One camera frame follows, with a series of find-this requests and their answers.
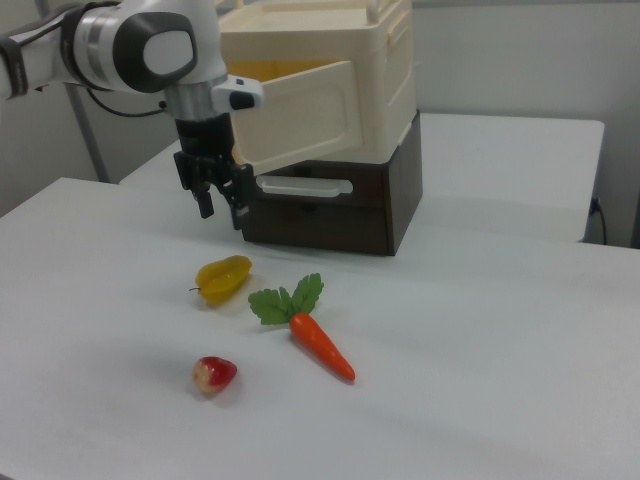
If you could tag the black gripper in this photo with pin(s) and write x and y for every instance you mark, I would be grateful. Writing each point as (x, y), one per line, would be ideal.
(205, 150)

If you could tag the cream cabinet door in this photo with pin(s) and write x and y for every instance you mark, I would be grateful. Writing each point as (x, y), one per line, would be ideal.
(300, 117)

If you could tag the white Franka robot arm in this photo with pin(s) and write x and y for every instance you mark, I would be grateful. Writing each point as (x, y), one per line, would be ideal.
(130, 45)

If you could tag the cream plastic cabinet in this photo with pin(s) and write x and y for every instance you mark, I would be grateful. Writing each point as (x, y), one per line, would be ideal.
(310, 40)

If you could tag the yellow toy starfruit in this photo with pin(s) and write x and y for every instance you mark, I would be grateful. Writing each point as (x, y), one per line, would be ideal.
(222, 281)

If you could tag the dark brown drawer box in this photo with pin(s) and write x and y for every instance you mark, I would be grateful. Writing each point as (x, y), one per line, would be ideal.
(350, 220)

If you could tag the grey metal pole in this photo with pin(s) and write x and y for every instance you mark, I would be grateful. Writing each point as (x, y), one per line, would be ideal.
(90, 140)

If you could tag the orange toy carrot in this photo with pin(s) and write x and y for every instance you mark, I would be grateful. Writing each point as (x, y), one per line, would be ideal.
(320, 345)

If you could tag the red toy strawberry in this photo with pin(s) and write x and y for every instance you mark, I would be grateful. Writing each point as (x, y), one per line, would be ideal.
(215, 375)

